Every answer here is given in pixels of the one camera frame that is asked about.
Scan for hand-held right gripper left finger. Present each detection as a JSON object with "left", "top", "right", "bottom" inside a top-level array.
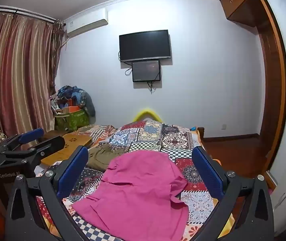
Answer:
[{"left": 5, "top": 146, "right": 91, "bottom": 241}]

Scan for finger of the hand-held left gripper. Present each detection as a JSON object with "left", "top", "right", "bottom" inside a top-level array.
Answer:
[
  {"left": 0, "top": 128, "right": 45, "bottom": 154},
  {"left": 20, "top": 136, "right": 66, "bottom": 166}
]

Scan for wooden wardrobe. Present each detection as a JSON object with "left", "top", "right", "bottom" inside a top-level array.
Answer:
[{"left": 219, "top": 0, "right": 286, "bottom": 189}]

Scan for white air conditioner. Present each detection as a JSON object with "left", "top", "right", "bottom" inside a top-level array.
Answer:
[{"left": 63, "top": 8, "right": 109, "bottom": 39}]

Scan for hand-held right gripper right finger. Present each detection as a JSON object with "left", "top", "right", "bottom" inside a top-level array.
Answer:
[{"left": 192, "top": 146, "right": 275, "bottom": 241}]

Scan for yellow curved foam piece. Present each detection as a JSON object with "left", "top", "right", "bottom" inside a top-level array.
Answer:
[{"left": 135, "top": 108, "right": 163, "bottom": 124}]

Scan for pile of clothes and boxes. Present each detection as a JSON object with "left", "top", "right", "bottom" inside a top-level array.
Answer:
[{"left": 50, "top": 85, "right": 96, "bottom": 117}]

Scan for curtain rod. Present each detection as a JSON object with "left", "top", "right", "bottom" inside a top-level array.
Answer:
[{"left": 0, "top": 6, "right": 66, "bottom": 26}]

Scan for striped red gold curtain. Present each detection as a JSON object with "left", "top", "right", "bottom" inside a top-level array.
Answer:
[{"left": 0, "top": 11, "right": 66, "bottom": 137}]

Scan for pink pants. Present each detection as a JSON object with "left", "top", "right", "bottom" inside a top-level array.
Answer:
[{"left": 71, "top": 150, "right": 190, "bottom": 241}]

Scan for green bag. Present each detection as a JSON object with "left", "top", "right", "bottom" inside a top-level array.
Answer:
[{"left": 55, "top": 108, "right": 90, "bottom": 132}]

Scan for small black wall monitor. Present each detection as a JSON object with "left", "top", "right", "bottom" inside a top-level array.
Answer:
[{"left": 132, "top": 60, "right": 161, "bottom": 82}]

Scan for patchwork printed blanket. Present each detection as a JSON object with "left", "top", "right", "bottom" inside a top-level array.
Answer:
[{"left": 34, "top": 120, "right": 233, "bottom": 241}]

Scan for black wall television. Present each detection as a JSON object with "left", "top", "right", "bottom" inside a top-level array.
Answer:
[{"left": 119, "top": 30, "right": 172, "bottom": 63}]

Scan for wooden lap table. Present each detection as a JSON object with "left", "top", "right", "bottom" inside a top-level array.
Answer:
[{"left": 41, "top": 132, "right": 93, "bottom": 167}]

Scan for olive green pants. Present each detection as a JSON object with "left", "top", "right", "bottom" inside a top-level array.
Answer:
[{"left": 86, "top": 144, "right": 127, "bottom": 171}]

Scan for wooden bed frame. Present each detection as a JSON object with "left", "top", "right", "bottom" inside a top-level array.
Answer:
[{"left": 197, "top": 127, "right": 206, "bottom": 146}]

